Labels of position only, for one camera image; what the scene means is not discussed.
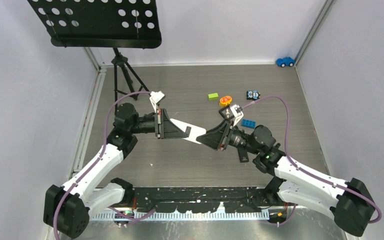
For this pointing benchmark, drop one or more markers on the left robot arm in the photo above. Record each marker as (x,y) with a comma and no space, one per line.
(68,208)

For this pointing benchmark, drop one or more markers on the lime green block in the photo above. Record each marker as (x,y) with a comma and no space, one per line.
(213,96)

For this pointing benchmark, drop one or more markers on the blue flat brick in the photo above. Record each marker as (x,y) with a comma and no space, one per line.
(248,123)

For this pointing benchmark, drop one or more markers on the black square frame box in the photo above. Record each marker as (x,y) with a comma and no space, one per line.
(226,113)

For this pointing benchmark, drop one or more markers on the red and white remote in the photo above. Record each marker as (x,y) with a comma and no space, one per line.
(192,131)

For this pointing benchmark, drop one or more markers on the black remote control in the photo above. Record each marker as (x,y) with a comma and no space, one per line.
(243,156)

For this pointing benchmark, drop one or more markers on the black tripod music stand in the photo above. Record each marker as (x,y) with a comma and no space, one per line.
(114,24)

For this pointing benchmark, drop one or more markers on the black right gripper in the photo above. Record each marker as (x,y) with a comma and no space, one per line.
(218,137)

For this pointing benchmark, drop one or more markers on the orange yellow toy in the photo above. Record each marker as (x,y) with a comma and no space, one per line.
(225,101)

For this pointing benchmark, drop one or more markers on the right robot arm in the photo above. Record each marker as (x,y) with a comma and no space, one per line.
(348,203)

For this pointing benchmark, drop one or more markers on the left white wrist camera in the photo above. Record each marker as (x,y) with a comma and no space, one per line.
(155,98)

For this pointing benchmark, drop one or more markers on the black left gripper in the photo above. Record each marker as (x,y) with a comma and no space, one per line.
(164,128)

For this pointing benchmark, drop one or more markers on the blue toy car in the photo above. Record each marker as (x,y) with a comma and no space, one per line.
(285,62)

